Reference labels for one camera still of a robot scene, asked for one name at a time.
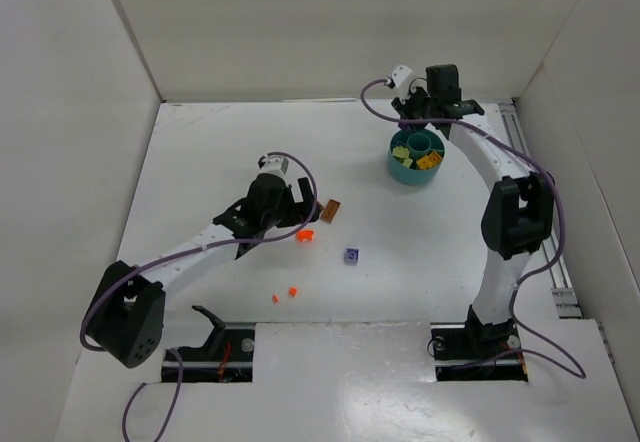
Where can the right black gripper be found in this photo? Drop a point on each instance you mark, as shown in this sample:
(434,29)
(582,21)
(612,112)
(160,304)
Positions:
(417,110)

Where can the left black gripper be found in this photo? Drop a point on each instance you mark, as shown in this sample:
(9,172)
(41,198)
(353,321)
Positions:
(298,202)

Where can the yellow orange lego brick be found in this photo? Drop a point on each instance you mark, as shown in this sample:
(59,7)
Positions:
(429,161)

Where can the lavender square lego brick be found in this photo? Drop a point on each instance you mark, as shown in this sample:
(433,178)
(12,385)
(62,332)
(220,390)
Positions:
(351,256)

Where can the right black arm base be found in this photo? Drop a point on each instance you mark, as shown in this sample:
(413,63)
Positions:
(460,352)

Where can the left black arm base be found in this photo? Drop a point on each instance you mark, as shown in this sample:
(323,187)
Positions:
(225,356)

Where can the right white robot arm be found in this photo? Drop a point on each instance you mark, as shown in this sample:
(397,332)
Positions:
(518,215)

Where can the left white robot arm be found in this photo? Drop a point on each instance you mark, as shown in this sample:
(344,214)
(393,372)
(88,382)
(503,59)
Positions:
(126,315)

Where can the orange lego dish piece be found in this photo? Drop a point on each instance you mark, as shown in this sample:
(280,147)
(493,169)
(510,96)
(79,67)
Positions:
(305,235)

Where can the teal divided round container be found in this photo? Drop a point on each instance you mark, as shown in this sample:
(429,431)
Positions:
(419,143)

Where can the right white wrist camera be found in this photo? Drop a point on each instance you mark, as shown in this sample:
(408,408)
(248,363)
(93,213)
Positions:
(400,76)

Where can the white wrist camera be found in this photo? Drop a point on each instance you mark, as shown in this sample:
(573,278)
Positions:
(276,165)
(400,76)

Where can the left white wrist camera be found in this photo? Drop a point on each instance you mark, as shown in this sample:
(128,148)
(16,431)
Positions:
(276,165)

